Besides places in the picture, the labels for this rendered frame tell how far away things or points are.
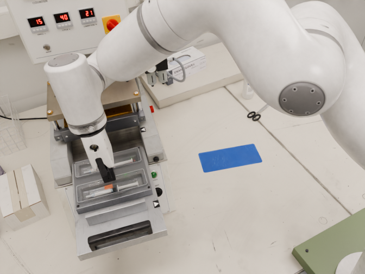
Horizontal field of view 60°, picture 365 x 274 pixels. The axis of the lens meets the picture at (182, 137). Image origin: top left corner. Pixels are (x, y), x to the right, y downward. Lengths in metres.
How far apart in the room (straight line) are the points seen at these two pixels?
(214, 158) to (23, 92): 0.92
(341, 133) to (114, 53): 0.38
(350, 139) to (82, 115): 0.50
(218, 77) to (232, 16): 1.12
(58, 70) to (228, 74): 1.06
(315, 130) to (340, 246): 0.53
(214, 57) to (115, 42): 1.19
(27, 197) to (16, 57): 0.64
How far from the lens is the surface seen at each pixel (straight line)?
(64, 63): 0.66
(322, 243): 1.06
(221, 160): 1.23
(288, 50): 0.40
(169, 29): 0.48
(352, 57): 0.55
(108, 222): 0.86
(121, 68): 0.55
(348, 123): 0.54
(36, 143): 1.47
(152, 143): 0.98
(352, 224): 1.12
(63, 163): 0.99
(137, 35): 0.51
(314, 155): 1.31
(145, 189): 0.86
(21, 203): 1.16
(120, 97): 0.96
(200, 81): 1.53
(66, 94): 0.67
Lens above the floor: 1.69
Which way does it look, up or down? 46 degrees down
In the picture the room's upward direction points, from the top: 4 degrees counter-clockwise
